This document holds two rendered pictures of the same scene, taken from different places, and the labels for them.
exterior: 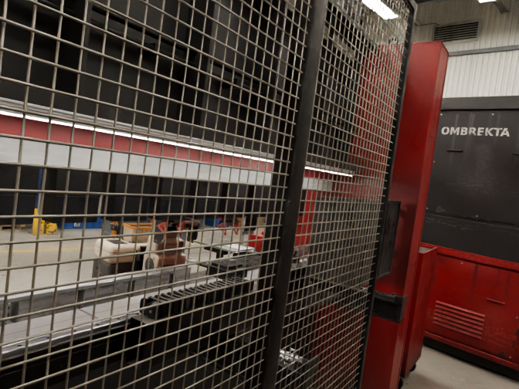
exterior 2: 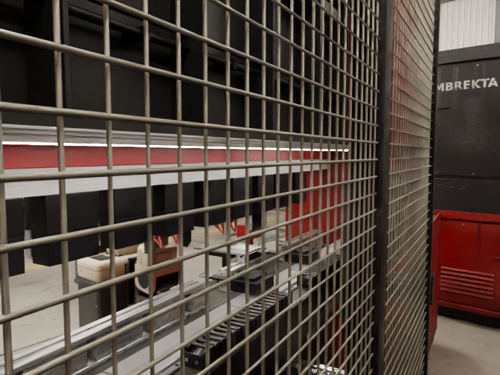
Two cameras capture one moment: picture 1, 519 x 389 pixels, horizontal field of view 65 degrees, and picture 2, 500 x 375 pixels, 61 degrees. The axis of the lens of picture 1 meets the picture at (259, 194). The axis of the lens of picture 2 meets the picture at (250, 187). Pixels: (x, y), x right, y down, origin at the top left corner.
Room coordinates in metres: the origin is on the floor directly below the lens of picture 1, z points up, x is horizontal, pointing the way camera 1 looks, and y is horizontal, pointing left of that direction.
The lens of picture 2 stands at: (0.19, 0.18, 1.43)
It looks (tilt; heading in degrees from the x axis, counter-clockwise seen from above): 5 degrees down; 356
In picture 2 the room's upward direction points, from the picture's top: straight up
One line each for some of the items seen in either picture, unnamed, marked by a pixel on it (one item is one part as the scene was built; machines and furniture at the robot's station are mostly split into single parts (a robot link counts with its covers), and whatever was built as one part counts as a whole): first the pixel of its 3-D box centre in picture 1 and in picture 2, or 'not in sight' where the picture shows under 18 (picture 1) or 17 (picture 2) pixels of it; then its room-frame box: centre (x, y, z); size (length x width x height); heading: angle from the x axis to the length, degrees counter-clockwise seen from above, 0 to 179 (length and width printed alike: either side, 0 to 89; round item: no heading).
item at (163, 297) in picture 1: (204, 293); (245, 322); (1.20, 0.12, 1.02); 0.44 x 0.06 x 0.04; 147
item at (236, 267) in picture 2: (237, 266); (249, 269); (2.02, 0.06, 0.92); 0.39 x 0.06 x 0.10; 147
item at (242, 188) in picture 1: (230, 198); (234, 196); (1.92, 0.13, 1.26); 0.15 x 0.09 x 0.17; 147
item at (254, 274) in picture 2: (212, 265); (232, 277); (1.61, 0.15, 1.01); 0.26 x 0.12 x 0.05; 57
